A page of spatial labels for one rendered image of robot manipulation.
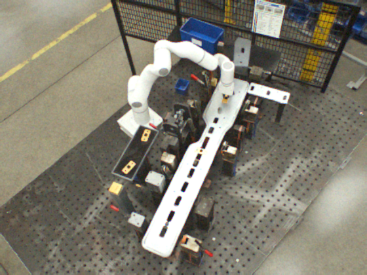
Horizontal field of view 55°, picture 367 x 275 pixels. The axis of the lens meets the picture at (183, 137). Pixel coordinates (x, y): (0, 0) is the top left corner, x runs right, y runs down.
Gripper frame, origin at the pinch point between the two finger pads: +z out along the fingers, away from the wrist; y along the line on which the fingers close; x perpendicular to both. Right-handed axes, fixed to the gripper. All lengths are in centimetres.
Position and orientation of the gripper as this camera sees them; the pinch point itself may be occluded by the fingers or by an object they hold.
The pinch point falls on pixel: (226, 95)
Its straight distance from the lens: 255.3
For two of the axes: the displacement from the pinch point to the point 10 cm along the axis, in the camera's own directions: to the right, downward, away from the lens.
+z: 0.7, 5.1, 8.6
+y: 9.1, 3.2, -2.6
